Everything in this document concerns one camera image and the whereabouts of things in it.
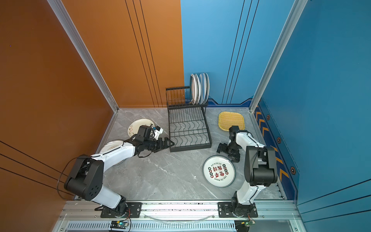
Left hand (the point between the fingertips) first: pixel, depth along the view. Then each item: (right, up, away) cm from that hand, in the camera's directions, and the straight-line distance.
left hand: (171, 143), depth 88 cm
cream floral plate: (-30, +9, +19) cm, 37 cm away
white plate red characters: (+30, -17, -1) cm, 34 cm away
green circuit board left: (-21, -37, -18) cm, 46 cm away
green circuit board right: (+38, -37, -18) cm, 56 cm away
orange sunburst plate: (-42, -2, +9) cm, 43 cm away
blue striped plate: (+20, +38, +2) cm, 43 cm away
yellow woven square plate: (+40, +15, +24) cm, 50 cm away
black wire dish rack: (+11, +9, +18) cm, 23 cm away
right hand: (+34, -8, +4) cm, 35 cm away
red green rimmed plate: (+14, +36, +11) cm, 40 cm away
